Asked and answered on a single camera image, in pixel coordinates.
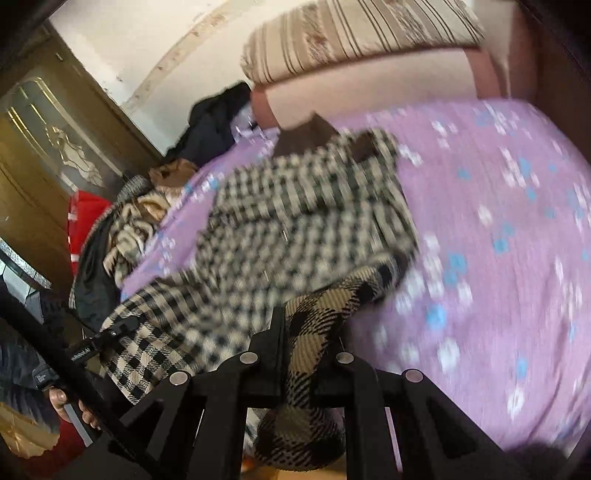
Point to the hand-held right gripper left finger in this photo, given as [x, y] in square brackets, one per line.
[277, 341]

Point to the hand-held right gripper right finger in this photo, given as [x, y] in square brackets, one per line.
[346, 374]

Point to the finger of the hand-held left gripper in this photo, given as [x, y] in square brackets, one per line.
[124, 325]

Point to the black beige checkered coat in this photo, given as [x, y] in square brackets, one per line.
[286, 230]

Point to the person's left hand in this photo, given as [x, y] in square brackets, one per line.
[60, 399]

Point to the red cloth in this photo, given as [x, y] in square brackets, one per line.
[85, 221]

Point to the grey knit cloth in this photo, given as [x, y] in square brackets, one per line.
[134, 187]

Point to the brown cloth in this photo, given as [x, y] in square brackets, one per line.
[173, 173]

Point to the wooden door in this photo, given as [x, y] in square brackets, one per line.
[37, 152]

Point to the purple floral bedsheet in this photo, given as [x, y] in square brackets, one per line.
[485, 230]

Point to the dark jacket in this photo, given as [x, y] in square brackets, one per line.
[207, 124]

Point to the pink sofa back cushion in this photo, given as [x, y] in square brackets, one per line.
[369, 83]

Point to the striped floral pillow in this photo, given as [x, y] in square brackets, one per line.
[351, 41]

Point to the brown sofa armrest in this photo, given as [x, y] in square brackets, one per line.
[554, 83]

